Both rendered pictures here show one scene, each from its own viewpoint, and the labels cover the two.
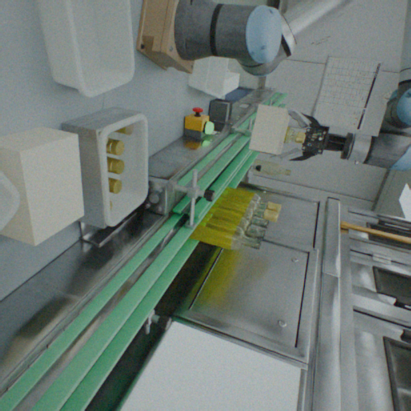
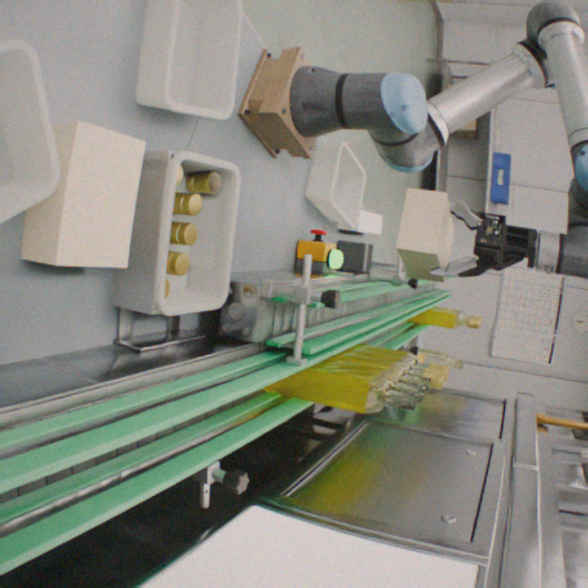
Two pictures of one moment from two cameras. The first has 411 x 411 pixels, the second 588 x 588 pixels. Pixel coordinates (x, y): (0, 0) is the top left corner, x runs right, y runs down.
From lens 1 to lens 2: 0.29 m
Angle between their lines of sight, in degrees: 24
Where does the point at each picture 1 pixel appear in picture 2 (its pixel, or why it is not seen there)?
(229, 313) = (357, 507)
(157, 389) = (213, 574)
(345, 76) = (527, 291)
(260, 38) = (399, 96)
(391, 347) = not seen: outside the picture
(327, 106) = (510, 332)
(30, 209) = (65, 202)
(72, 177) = (124, 195)
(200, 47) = (323, 113)
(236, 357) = (365, 554)
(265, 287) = (423, 480)
